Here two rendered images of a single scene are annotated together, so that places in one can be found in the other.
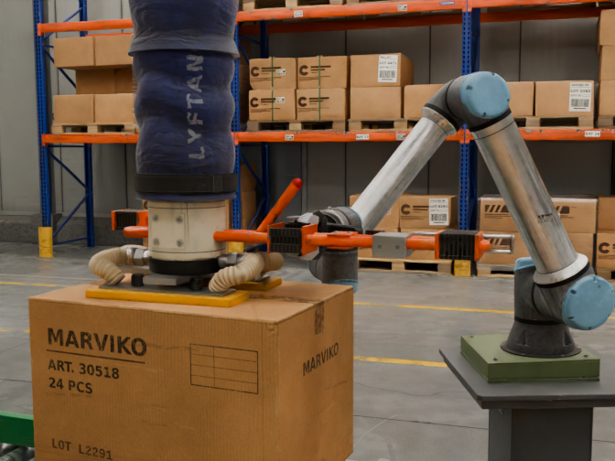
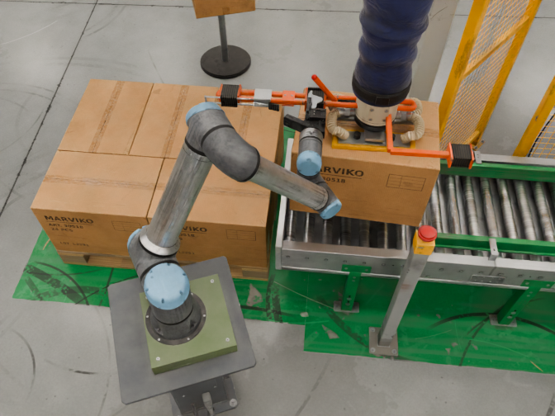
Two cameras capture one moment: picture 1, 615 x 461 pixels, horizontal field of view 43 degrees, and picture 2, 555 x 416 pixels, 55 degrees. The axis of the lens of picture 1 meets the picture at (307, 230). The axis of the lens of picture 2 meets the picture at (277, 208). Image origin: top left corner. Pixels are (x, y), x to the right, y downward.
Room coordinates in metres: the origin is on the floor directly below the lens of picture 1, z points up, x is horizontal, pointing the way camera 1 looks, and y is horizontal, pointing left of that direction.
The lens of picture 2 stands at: (3.16, -0.53, 2.68)
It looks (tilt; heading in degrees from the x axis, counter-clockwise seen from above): 53 degrees down; 165
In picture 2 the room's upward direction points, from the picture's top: straight up
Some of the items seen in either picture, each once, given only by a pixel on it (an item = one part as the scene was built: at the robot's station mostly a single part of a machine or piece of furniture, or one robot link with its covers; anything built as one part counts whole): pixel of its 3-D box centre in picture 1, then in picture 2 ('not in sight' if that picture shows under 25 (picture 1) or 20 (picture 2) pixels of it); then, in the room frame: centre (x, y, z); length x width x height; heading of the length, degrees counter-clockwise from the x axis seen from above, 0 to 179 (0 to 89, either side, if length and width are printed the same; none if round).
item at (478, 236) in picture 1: (458, 245); (230, 94); (1.50, -0.30, 1.21); 0.08 x 0.07 x 0.05; 70
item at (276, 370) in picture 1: (198, 378); (362, 158); (1.70, 0.25, 0.88); 0.60 x 0.40 x 0.40; 66
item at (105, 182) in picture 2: not in sight; (173, 167); (1.06, -0.61, 0.34); 1.20 x 1.00 x 0.40; 70
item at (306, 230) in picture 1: (292, 238); (315, 100); (1.62, 0.03, 1.21); 0.10 x 0.08 x 0.06; 160
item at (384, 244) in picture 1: (392, 244); (263, 97); (1.55, -0.17, 1.20); 0.07 x 0.07 x 0.04; 70
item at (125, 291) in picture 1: (167, 287); not in sight; (1.61, 0.30, 1.11); 0.34 x 0.10 x 0.05; 70
